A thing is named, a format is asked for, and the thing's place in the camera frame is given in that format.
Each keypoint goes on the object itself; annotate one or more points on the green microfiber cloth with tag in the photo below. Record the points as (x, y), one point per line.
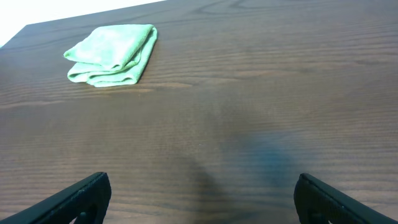
(112, 55)

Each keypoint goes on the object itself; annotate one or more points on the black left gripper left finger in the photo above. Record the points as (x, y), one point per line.
(83, 202)

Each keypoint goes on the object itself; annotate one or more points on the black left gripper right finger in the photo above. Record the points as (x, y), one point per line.
(319, 203)

